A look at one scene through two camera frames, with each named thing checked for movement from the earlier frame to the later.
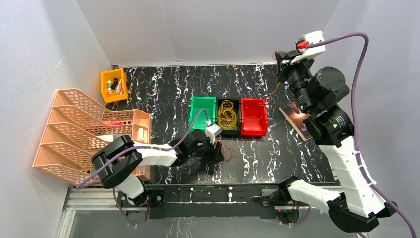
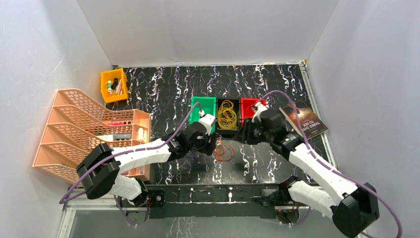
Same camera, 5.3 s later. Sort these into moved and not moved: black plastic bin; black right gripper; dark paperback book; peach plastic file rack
Moved: black right gripper
Not moved: peach plastic file rack; dark paperback book; black plastic bin
